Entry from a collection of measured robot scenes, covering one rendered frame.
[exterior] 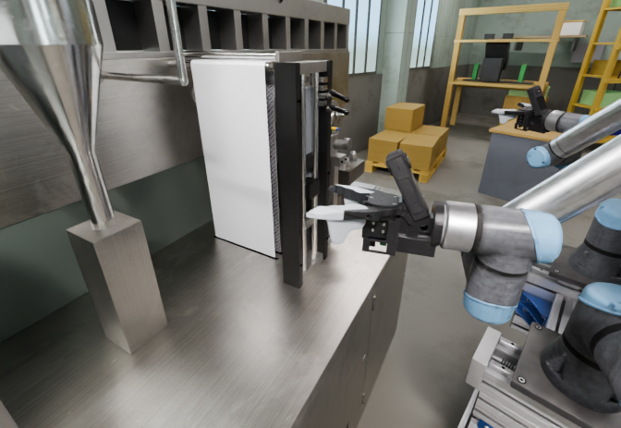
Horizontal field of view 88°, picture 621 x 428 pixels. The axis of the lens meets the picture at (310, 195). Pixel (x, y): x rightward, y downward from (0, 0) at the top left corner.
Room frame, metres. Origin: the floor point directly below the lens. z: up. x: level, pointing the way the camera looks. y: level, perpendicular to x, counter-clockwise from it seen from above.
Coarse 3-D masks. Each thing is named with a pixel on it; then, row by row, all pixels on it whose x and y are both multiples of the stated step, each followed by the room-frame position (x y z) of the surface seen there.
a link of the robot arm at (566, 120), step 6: (564, 114) 1.16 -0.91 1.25; (570, 114) 1.14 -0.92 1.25; (576, 114) 1.13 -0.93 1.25; (558, 120) 1.15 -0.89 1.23; (564, 120) 1.14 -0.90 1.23; (570, 120) 1.12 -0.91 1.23; (576, 120) 1.11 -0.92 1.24; (582, 120) 1.09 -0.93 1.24; (558, 126) 1.15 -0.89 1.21; (564, 126) 1.13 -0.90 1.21; (570, 126) 1.11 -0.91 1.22
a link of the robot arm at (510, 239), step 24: (480, 216) 0.40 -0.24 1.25; (504, 216) 0.40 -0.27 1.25; (528, 216) 0.39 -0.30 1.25; (552, 216) 0.39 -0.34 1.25; (480, 240) 0.38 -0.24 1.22; (504, 240) 0.38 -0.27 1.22; (528, 240) 0.37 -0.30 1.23; (552, 240) 0.36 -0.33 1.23; (504, 264) 0.37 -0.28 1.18; (528, 264) 0.37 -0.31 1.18
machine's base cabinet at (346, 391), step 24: (384, 288) 0.89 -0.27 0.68; (384, 312) 0.94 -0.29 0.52; (360, 336) 0.69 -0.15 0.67; (384, 336) 0.99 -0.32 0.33; (336, 360) 0.54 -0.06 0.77; (360, 360) 0.71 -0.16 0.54; (336, 384) 0.55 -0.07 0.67; (360, 384) 0.74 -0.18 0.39; (312, 408) 0.43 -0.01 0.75; (336, 408) 0.55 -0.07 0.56; (360, 408) 0.77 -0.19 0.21
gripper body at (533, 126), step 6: (522, 108) 1.30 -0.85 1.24; (528, 108) 1.29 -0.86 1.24; (522, 114) 1.28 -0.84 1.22; (528, 114) 1.26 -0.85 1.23; (546, 114) 1.21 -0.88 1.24; (522, 120) 1.29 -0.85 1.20; (528, 120) 1.26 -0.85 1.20; (534, 120) 1.25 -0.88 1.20; (540, 120) 1.24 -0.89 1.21; (516, 126) 1.30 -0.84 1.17; (522, 126) 1.30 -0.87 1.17; (528, 126) 1.26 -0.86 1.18; (534, 126) 1.25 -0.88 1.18; (540, 126) 1.23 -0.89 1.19; (540, 132) 1.22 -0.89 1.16
